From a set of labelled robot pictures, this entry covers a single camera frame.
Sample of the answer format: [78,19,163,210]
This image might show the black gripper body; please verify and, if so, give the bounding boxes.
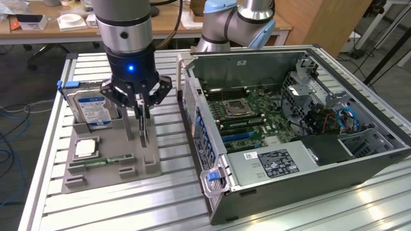
[105,46,161,104]

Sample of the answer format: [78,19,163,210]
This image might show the green graphics card black fan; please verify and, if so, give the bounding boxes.
[134,93,152,148]

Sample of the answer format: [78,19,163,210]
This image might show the hard disk in blue caddy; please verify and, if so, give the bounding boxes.
[54,79,122,131]

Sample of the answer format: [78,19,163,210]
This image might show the small white box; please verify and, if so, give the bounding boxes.
[85,13,98,29]

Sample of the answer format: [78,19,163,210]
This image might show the CPU socket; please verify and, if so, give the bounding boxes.
[223,99,251,119]

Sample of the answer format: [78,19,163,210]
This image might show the silver CPU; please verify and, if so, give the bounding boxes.
[73,139,97,159]

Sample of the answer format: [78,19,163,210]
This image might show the white paper booklet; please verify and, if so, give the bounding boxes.
[179,10,205,30]

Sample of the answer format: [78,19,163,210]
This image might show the white box round insert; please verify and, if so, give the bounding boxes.
[56,13,88,32]

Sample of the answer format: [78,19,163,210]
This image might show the black office chair base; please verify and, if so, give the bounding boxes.
[26,42,101,71]

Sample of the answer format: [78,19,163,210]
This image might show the green RAM stick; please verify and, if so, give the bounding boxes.
[68,154,134,169]
[219,117,265,128]

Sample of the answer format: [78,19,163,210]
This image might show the wooden desk white legs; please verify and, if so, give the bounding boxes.
[0,0,293,52]

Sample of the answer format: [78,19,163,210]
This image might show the blue expansion slot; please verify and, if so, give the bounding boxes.
[221,133,255,143]

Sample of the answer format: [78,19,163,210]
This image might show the cardboard box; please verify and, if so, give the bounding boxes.
[188,0,207,18]

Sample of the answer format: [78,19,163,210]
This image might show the green motherboard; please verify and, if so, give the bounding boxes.
[199,83,300,154]

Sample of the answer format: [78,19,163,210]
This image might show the grey plastic parts rack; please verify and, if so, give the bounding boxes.
[60,95,164,195]

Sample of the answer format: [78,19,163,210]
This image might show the white box black lid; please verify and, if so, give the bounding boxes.
[14,13,49,31]

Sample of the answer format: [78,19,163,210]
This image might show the blue case latch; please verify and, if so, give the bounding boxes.
[205,171,221,183]

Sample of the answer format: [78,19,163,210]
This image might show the grey power supply black label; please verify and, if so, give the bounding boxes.
[225,141,321,188]

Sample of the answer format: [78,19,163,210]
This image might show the perforated metal disk bay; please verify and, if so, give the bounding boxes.
[280,70,325,136]

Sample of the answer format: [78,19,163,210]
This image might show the black and grey PC case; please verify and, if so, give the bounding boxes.
[176,44,411,226]

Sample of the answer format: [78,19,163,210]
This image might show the wooden cabinet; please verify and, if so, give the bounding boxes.
[273,0,375,59]

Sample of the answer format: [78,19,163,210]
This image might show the black tripod stand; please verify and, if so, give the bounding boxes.
[351,0,411,86]

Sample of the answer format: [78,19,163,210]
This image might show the white floor cable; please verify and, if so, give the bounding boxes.
[1,99,54,114]

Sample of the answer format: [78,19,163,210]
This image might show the blue floor cable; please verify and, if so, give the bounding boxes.
[0,105,33,208]

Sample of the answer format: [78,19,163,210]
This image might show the red and black wire bundle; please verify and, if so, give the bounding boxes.
[304,107,341,135]

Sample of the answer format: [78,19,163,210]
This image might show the blue wire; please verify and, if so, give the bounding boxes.
[335,106,360,132]

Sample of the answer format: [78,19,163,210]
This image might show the white desk frame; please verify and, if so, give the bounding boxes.
[355,0,411,68]

